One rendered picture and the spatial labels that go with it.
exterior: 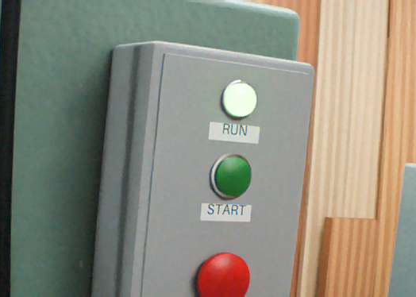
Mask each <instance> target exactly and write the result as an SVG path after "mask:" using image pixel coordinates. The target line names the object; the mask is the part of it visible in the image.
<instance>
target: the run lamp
mask: <svg viewBox="0 0 416 297"><path fill-rule="evenodd" d="M221 104H222V107H223V110H224V111H225V112H226V113H227V115H229V116H230V117H231V118H236V119H243V118H246V117H248V116H249V115H250V114H251V113H252V112H253V110H254V108H255V105H256V93H255V91H254V90H253V88H252V86H251V85H250V84H248V83H246V82H245V81H232V82H231V83H230V84H229V85H228V86H227V87H225V89H224V90H223V92H222V95H221Z"/></svg>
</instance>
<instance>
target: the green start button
mask: <svg viewBox="0 0 416 297"><path fill-rule="evenodd" d="M251 182H252V169H251V166H250V164H249V162H248V161H247V160H246V159H245V158H244V157H243V156H242V155H239V154H236V153H227V154H224V155H222V156H220V157H219V158H218V159H217V160H216V161H215V162H214V164H213V166H212V168H211V170H210V184H211V187H212V188H213V190H214V191H215V192H216V193H217V194H218V195H220V196H221V197H223V198H226V199H235V198H237V197H239V196H241V195H243V194H244V193H245V192H246V191H247V190H248V188H249V186H250V184H251Z"/></svg>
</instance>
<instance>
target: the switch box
mask: <svg viewBox="0 0 416 297"><path fill-rule="evenodd" d="M232 81H245V82H246V83H248V84H250V85H251V86H252V88H253V90H254V91H255V93H256V105H255V108H254V110H253V112H252V113H251V114H250V115H249V116H248V117H246V118H243V119H236V118H231V117H230V116H229V115H227V113H226V112H225V111H224V110H223V107H222V104H221V95H222V92H223V90H224V89H225V87H227V86H228V85H229V84H230V83H231V82H232ZM313 88H314V67H312V66H310V65H309V64H305V63H299V62H294V61H289V60H285V59H279V58H273V57H267V56H258V55H252V54H247V53H241V52H231V51H225V50H220V49H214V48H204V47H199V46H193V45H187V44H177V43H166V42H161V41H153V42H145V43H137V44H122V45H118V46H115V47H114V50H113V51H112V60H111V69H110V85H109V94H108V103H107V111H106V129H105V137H104V146H103V155H102V173H101V182H100V190H99V199H98V216H97V225H96V234H95V243H94V259H93V276H92V286H91V297H200V295H199V293H198V289H197V278H198V273H199V270H200V268H201V267H202V265H203V264H204V263H205V262H206V260H207V259H209V258H210V257H211V256H213V255H214V254H216V253H224V252H228V253H234V254H236V255H238V256H239V257H241V258H242V259H243V260H244V262H245V263H246V264H247V266H248V270H249V273H250V282H249V286H248V290H247V292H246V294H245V296H244V297H289V296H290V293H291V281H292V273H293V266H294V259H295V246H296V239H297V232H298V225H299V211H300V205H301V197H302V185H303V177H304V170H305V163H306V150H307V143H308V136H309V122H310V109H311V102H312V94H313ZM210 122H222V123H231V124H239V125H246V126H255V127H260V131H259V139H258V144H257V143H248V142H238V141H220V140H210V139H208V138H209V130H210ZM227 153H236V154H239V155H242V156H243V157H244V158H245V159H246V160H247V161H248V162H249V164H250V166H251V169H252V182H251V184H250V186H249V188H248V190H247V191H246V192H245V193H244V194H243V195H241V196H239V197H237V198H235V199H226V198H223V197H221V196H220V195H218V194H217V193H216V192H215V191H214V190H213V188H212V187H211V184H210V170H211V168H212V166H213V164H214V162H215V161H216V160H217V159H218V158H219V157H220V156H222V155H224V154H227ZM202 203H220V204H240V205H252V212H251V219H250V222H228V221H202V220H200V216H201V208H202Z"/></svg>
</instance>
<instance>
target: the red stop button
mask: <svg viewBox="0 0 416 297"><path fill-rule="evenodd" d="M249 282H250V273H249V270H248V266H247V264H246V263H245V262H244V260H243V259H242V258H241V257H240V256H238V255H236V254H234V253H228V252H224V253H216V254H214V255H213V256H211V257H210V258H209V259H207V260H206V262H205V263H204V264H203V265H202V267H201V268H200V270H199V273H198V278H197V289H198V293H199V295H200V297H244V296H245V294H246V292H247V290H248V286H249Z"/></svg>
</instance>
